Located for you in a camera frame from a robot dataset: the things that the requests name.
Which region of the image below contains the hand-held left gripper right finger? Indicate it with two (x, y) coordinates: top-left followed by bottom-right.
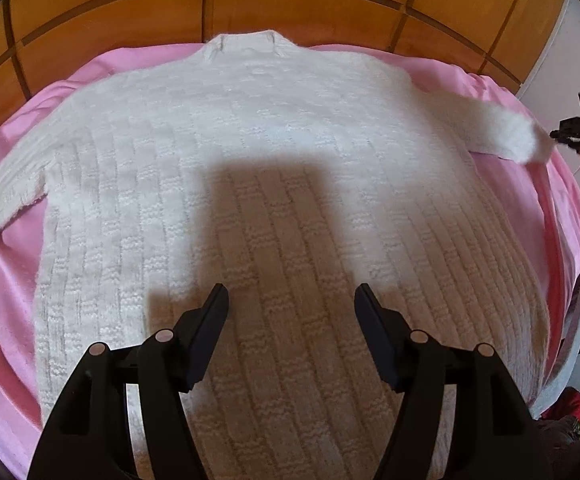
(354, 283), (553, 480)

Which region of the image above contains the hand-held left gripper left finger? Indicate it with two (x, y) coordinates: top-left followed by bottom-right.
(27, 283), (230, 480)

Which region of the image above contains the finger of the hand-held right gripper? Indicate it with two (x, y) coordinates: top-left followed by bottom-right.
(549, 117), (580, 150)

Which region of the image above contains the white knitted sweater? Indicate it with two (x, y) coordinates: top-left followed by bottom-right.
(0, 31), (553, 480)

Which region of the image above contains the pink bed sheet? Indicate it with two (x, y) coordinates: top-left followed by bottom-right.
(0, 42), (580, 467)

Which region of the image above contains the red cloth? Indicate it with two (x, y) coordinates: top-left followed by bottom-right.
(544, 388), (580, 422)

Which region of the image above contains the dark cloth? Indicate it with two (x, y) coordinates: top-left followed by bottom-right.
(534, 414), (580, 463)

